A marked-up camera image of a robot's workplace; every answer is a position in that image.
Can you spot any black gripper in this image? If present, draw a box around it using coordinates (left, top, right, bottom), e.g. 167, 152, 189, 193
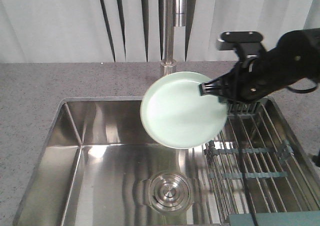
199, 42, 300, 104

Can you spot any mint green plate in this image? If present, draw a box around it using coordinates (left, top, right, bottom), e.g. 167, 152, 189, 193
140, 72, 228, 149

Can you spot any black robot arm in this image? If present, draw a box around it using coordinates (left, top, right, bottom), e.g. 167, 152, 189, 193
199, 28, 320, 103

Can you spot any chrome faucet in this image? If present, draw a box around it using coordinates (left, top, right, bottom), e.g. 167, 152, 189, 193
160, 0, 187, 77

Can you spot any steel sink drain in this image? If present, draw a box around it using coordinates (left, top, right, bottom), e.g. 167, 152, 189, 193
137, 171, 195, 213

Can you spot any stainless steel sink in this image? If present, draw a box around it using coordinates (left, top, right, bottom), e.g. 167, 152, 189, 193
13, 97, 320, 226

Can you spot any white curtain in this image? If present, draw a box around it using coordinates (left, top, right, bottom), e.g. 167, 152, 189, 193
0, 0, 320, 63

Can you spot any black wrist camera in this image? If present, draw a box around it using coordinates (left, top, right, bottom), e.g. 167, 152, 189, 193
216, 31, 264, 51

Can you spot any teal wire dish rack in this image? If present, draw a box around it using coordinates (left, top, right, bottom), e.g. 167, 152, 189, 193
203, 98, 320, 225

